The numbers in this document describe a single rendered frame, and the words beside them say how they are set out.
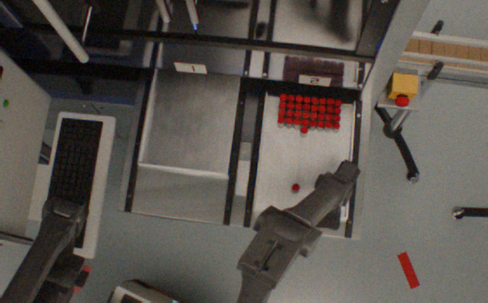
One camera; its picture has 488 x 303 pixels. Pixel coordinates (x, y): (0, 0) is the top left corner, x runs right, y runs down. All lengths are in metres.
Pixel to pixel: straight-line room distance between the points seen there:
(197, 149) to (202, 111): 0.12
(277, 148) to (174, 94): 0.34
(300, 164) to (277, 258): 0.72
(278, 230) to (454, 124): 1.84
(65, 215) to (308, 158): 0.76
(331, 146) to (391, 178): 0.96
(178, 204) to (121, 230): 0.96
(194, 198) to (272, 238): 0.70
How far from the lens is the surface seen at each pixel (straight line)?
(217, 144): 1.70
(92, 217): 1.81
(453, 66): 1.80
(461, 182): 2.71
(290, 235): 1.01
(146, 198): 1.70
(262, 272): 0.98
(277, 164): 1.68
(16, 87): 1.70
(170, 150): 1.71
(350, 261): 2.55
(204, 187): 1.68
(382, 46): 1.37
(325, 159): 1.69
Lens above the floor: 2.52
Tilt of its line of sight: 75 degrees down
